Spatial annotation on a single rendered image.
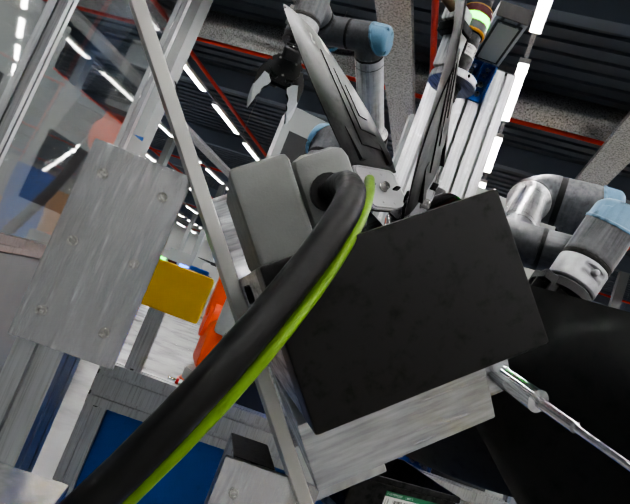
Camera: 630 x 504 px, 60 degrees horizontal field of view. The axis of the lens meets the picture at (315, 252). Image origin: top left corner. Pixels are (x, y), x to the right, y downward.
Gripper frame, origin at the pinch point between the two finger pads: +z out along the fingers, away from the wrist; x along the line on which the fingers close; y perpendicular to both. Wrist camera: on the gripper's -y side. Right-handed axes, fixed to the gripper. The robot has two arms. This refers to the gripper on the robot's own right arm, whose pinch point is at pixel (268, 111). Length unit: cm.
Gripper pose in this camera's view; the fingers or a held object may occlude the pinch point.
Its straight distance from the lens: 131.1
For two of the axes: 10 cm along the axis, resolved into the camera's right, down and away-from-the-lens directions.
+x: -9.2, -3.7, -1.3
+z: -3.6, 9.3, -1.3
